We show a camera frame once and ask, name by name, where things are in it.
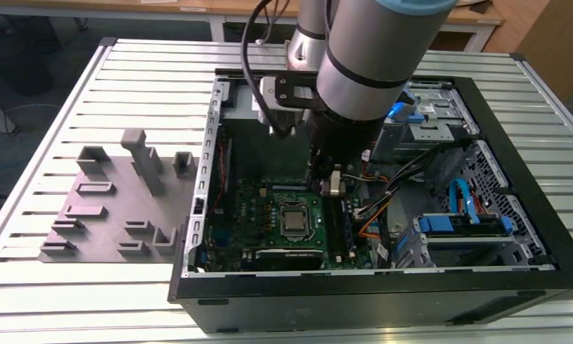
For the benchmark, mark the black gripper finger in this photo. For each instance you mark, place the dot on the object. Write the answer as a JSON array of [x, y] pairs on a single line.
[[334, 182]]

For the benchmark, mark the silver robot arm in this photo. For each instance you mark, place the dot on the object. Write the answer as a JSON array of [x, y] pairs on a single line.
[[362, 53]]

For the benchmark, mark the black RAM slot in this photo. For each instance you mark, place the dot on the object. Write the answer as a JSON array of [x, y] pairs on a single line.
[[325, 229]]

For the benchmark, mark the silver CPU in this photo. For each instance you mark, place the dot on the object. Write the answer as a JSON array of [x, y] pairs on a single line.
[[294, 220]]

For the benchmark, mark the green motherboard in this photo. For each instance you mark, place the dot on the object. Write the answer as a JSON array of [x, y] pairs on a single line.
[[257, 200]]

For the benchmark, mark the blue plastic drive latch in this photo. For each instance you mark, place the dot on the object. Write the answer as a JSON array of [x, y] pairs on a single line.
[[413, 118]]

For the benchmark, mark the grey power supply unit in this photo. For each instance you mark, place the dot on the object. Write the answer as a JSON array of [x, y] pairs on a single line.
[[257, 150]]

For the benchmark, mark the CPU socket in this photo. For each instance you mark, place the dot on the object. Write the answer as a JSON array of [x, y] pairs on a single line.
[[286, 237]]

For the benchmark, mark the black graphics card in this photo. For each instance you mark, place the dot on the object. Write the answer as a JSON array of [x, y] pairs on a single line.
[[290, 256]]

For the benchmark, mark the hard disk in blue carrier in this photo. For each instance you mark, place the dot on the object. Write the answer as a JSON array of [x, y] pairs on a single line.
[[437, 224]]

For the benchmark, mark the black PC case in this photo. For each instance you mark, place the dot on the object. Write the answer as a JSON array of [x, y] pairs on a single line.
[[314, 304]]

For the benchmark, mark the metal disk bay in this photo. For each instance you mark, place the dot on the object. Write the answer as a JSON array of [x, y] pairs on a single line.
[[477, 245]]

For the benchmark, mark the grey parts rack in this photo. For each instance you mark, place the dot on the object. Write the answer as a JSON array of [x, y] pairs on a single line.
[[114, 200]]

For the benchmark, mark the wooden cabinet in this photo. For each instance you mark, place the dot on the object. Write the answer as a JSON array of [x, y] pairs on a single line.
[[553, 43]]

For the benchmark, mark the black office chair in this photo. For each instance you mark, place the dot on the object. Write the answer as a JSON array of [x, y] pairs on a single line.
[[9, 53]]

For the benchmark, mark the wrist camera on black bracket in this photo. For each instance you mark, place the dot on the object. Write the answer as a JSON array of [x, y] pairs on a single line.
[[267, 93]]

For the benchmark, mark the wooden desk with white frame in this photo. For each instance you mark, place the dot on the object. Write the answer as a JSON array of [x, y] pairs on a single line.
[[462, 21]]

